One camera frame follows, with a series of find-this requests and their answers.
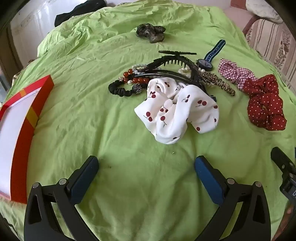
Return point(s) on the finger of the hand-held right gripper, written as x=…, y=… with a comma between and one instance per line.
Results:
x=281, y=160

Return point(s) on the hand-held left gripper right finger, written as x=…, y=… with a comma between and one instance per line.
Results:
x=208, y=180

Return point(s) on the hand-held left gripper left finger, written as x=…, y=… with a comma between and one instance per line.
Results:
x=83, y=178

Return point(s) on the red polka dot scrunchie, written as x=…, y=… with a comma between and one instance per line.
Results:
x=263, y=104

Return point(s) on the red box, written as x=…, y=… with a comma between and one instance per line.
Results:
x=22, y=148

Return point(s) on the white cherry print scrunchie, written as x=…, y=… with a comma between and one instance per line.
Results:
x=175, y=111

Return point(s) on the zebra print scrunchie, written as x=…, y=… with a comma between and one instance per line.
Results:
x=222, y=84

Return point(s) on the black scrunchie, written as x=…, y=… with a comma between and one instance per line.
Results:
x=120, y=89

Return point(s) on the red plaid scrunchie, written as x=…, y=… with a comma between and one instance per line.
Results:
x=231, y=70

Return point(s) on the blue striped wristwatch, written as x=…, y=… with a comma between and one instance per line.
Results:
x=209, y=59

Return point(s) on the black hair claw clip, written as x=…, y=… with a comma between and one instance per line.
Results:
x=171, y=60

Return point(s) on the green blanket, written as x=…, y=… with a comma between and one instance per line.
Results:
x=138, y=166

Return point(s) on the striped floral pillow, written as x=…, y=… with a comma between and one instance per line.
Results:
x=272, y=39

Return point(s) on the white cloth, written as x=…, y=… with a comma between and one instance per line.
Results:
x=263, y=8

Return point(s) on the dark patterned scrunchie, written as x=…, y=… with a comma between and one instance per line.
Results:
x=150, y=32

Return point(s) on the dark cloth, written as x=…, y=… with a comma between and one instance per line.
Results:
x=76, y=11

